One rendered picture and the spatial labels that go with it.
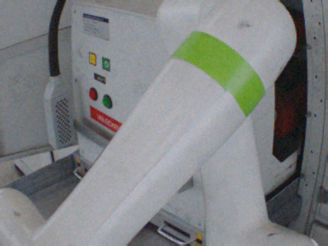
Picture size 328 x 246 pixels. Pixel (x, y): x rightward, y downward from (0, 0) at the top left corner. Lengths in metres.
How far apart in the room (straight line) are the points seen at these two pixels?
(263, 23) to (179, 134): 0.17
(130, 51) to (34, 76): 0.54
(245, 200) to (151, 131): 0.32
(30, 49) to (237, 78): 1.11
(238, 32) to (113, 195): 0.23
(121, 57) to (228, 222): 0.53
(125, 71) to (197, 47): 0.66
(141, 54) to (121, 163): 0.64
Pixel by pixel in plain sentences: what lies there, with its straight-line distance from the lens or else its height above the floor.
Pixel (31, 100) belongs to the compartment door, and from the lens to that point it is 1.80.
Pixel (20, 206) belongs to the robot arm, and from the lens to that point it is 0.74.
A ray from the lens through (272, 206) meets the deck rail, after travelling 1.47.
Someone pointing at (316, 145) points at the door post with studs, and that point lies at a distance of 1.46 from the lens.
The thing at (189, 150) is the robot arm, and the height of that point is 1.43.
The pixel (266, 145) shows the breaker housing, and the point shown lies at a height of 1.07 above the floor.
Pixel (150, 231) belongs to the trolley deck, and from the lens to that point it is 1.47.
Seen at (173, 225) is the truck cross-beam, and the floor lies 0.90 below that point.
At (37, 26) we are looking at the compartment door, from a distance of 1.71.
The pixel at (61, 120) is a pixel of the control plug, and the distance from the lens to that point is 1.50.
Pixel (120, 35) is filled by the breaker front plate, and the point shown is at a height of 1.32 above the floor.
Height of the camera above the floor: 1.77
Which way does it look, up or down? 28 degrees down
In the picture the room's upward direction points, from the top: 3 degrees counter-clockwise
